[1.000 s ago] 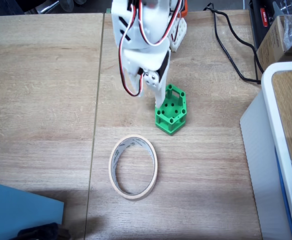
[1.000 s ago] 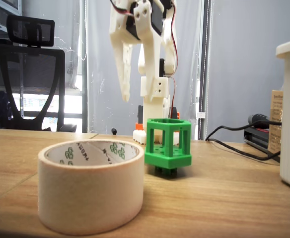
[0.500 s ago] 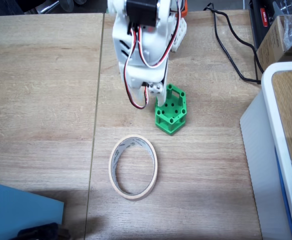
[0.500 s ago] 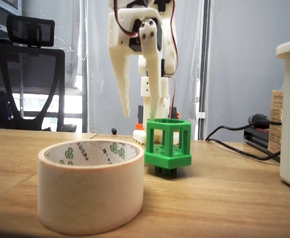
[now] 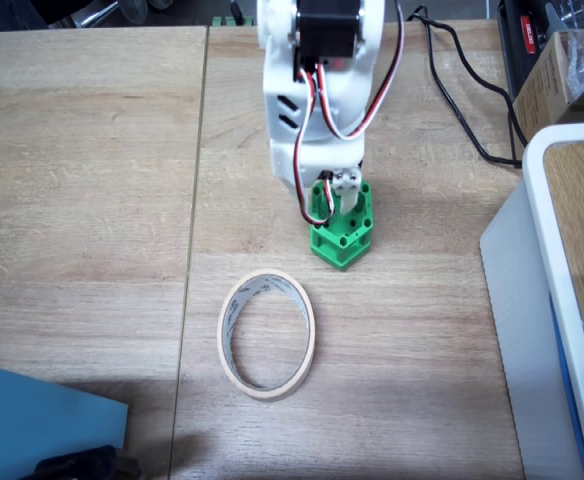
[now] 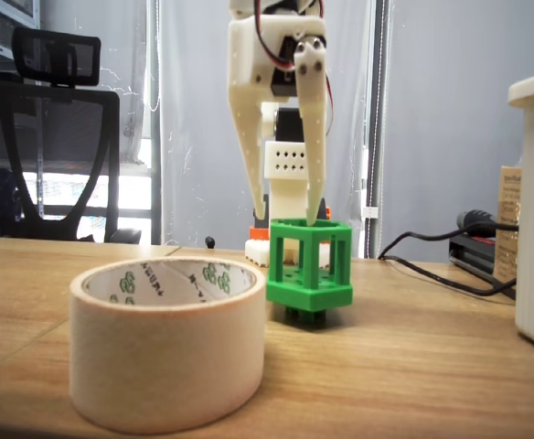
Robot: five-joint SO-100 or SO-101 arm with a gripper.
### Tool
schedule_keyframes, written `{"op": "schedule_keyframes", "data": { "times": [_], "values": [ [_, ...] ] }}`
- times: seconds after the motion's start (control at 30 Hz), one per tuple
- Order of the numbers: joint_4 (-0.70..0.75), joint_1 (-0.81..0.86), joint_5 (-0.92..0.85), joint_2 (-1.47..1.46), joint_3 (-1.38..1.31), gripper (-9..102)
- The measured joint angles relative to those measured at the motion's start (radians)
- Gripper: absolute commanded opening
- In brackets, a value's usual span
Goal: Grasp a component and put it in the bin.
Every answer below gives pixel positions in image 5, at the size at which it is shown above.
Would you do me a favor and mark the white ribbed container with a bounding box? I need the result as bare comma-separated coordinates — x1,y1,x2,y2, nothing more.
479,122,584,480

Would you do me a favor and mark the green hexagonal printed component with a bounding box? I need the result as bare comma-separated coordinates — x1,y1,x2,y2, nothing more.
309,179,375,273

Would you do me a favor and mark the beige masking tape roll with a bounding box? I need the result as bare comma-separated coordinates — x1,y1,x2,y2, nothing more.
216,268,317,401

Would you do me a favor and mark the red white black servo wire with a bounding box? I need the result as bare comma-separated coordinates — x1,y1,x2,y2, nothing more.
293,67,337,226

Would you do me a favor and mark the brown cardboard box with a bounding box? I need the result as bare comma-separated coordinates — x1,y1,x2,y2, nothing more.
511,30,584,146

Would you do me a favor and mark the black power cable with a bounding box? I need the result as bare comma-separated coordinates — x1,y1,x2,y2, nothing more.
407,3,527,169

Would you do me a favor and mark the chrome metal tube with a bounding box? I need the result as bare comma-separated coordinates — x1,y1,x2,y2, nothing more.
79,2,121,26

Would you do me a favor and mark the blue foam sheet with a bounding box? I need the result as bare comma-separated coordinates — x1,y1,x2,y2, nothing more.
0,362,129,480

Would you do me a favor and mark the black device red label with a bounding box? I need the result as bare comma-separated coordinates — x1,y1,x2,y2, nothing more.
495,0,573,101

